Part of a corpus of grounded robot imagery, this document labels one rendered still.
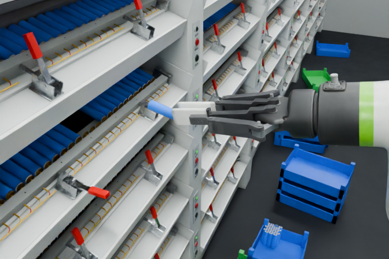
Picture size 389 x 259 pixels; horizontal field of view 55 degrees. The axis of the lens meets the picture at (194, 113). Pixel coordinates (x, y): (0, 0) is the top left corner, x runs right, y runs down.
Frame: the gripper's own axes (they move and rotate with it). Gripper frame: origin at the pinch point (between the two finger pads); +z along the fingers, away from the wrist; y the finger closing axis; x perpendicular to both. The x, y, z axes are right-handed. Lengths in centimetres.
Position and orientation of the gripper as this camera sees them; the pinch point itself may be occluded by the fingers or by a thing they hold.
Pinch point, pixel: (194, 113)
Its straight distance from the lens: 64.3
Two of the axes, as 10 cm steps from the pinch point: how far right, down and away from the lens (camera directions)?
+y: -3.7, 4.8, -7.9
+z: -9.1, 0.0, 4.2
